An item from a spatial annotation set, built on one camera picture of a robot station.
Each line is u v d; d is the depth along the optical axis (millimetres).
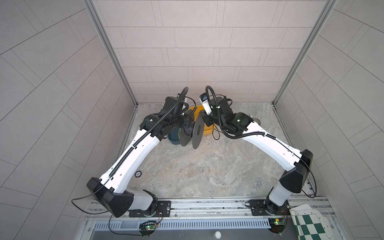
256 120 1002
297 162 419
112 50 866
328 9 713
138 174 816
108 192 365
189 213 706
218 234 588
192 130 714
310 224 668
